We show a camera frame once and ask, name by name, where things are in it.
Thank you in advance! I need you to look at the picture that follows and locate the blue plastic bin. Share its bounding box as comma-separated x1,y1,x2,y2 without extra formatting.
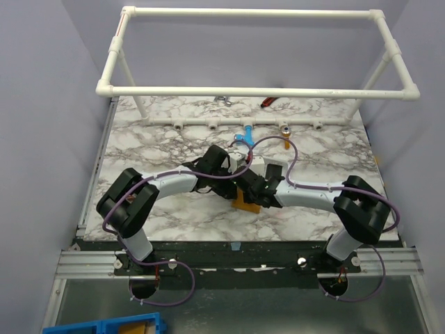
42,312,167,334

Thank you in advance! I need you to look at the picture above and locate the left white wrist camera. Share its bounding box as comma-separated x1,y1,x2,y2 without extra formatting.
227,151,248,174

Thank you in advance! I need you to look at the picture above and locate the metal clamp fitting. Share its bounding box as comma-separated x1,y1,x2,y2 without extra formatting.
214,96,232,106

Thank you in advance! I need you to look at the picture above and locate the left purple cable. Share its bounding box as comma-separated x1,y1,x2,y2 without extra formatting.
102,138,258,307

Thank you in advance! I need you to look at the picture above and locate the red handled tool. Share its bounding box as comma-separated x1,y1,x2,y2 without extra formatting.
260,97,277,108

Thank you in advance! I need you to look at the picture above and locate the blue pipe valve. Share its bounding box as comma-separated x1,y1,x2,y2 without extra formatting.
234,125,254,146

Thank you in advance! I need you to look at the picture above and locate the aluminium rail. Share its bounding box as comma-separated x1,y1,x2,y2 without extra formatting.
55,251,116,279

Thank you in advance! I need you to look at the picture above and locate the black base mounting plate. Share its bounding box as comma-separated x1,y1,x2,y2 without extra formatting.
114,241,361,290

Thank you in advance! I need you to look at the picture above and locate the white plastic basket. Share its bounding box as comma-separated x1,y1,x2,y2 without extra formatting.
260,156,289,177

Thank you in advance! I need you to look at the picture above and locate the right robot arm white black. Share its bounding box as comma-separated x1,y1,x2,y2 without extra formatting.
234,169,391,273

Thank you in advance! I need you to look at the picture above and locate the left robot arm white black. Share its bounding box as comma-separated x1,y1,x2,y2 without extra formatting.
96,145,245,275

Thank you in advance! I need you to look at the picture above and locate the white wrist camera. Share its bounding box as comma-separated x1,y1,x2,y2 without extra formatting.
227,151,248,174
250,156,266,177

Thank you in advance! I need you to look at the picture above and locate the white PVC pipe frame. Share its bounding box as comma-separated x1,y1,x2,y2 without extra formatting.
95,6,421,129

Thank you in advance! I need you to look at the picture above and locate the tan leather card holder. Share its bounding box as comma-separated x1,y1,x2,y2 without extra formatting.
232,193,261,214

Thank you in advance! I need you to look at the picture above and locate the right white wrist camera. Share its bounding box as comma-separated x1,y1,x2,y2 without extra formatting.
250,156,266,177

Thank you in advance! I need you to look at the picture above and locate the gold pipe valve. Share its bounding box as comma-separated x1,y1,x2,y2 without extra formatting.
280,125,291,150

